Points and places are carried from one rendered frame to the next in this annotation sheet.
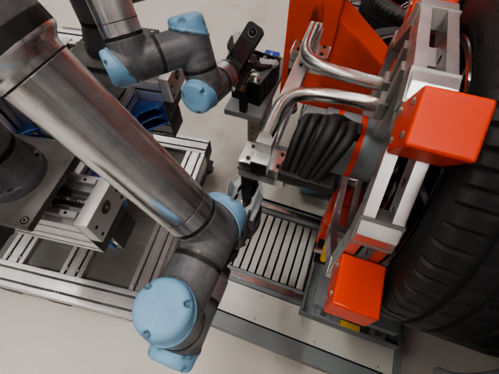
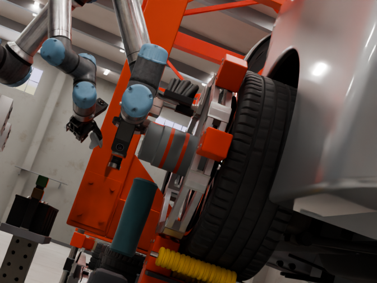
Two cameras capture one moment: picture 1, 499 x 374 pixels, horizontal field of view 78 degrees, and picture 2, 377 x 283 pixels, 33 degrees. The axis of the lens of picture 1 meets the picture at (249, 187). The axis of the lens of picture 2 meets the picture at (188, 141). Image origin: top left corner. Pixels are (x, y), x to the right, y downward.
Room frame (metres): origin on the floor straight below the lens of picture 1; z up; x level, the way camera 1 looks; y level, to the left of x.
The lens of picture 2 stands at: (-1.43, 0.65, 0.49)
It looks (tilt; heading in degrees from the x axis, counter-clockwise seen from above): 11 degrees up; 334
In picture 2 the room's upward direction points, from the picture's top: 19 degrees clockwise
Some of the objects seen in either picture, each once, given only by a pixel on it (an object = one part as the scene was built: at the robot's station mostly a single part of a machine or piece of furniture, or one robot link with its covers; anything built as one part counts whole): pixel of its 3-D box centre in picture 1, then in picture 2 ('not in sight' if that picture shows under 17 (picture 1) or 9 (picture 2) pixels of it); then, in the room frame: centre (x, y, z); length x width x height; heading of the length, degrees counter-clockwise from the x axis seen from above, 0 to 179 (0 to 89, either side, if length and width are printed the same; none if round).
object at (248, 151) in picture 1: (264, 164); (147, 104); (0.34, -0.03, 0.93); 0.09 x 0.05 x 0.05; 70
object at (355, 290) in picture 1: (353, 289); (214, 144); (0.13, -0.18, 0.85); 0.09 x 0.08 x 0.07; 160
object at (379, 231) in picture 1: (375, 151); (193, 157); (0.43, -0.28, 0.85); 0.54 x 0.07 x 0.54; 160
